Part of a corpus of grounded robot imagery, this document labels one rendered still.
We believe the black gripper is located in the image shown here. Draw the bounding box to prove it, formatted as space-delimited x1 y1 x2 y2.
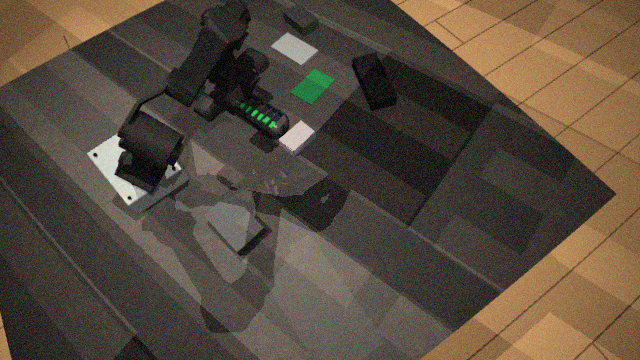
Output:
194 48 270 122

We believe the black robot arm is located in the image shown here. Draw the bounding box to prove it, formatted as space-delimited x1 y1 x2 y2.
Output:
114 0 251 194

